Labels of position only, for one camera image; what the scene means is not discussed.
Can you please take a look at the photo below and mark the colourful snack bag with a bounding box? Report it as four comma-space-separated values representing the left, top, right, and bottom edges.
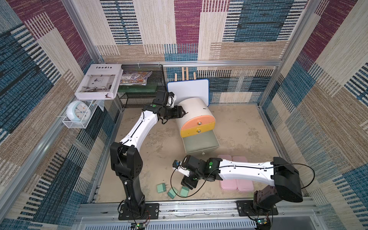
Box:
119, 71, 152, 85

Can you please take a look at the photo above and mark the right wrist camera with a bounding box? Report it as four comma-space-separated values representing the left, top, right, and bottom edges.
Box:
172, 160, 190, 177

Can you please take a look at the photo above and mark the green plug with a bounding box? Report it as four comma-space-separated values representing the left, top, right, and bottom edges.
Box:
167, 188, 178, 199
179, 186, 190, 197
157, 183, 166, 194

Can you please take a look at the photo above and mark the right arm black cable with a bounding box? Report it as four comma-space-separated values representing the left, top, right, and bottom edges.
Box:
170, 162, 316, 199

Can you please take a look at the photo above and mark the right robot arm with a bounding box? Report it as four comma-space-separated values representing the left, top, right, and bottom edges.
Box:
172, 155, 303, 210

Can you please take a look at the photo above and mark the grey green drawer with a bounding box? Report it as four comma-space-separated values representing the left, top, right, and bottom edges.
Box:
183, 130, 220, 156

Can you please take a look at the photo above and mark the blue framed whiteboard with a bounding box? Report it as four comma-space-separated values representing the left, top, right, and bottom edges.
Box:
167, 79, 209, 106

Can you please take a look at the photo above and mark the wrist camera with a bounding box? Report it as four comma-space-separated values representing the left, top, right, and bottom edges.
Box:
172, 160, 190, 177
152, 90, 176, 107

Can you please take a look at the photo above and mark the white wire basket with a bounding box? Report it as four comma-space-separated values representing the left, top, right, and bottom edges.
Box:
62, 100, 104, 129

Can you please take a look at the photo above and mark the yellow drawer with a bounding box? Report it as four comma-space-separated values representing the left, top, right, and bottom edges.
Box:
180, 122, 216, 138

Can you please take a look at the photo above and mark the pink tray right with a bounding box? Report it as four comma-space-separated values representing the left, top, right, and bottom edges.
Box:
232, 156, 254, 193

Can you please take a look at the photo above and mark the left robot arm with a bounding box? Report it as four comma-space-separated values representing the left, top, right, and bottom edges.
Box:
110, 103, 187, 217

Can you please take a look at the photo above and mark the pink tray left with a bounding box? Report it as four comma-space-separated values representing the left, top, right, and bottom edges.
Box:
218, 155, 237, 191

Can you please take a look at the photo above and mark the pink tray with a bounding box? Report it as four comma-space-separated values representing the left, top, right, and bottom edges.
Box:
218, 155, 237, 191
232, 156, 254, 193

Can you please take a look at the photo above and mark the white round drawer cabinet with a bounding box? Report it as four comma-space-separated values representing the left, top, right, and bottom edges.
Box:
176, 98, 213, 129

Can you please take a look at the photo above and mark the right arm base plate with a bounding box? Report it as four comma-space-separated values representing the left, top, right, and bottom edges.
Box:
236, 200, 279, 217

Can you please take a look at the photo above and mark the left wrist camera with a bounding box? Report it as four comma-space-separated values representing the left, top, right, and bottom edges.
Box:
152, 90, 176, 107

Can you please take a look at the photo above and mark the white magazine book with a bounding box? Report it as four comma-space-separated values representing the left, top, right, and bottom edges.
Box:
75, 64, 123, 101

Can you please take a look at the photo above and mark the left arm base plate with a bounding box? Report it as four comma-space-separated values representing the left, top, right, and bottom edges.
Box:
118, 203, 160, 220

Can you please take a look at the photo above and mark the orange drawer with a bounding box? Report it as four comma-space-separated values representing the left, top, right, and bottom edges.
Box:
176, 114, 216, 131

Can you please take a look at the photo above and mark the black wire shelf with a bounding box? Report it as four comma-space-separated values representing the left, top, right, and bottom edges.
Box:
117, 64, 167, 108

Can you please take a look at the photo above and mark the white alarm clock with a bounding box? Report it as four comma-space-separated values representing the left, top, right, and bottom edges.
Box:
66, 100, 92, 122

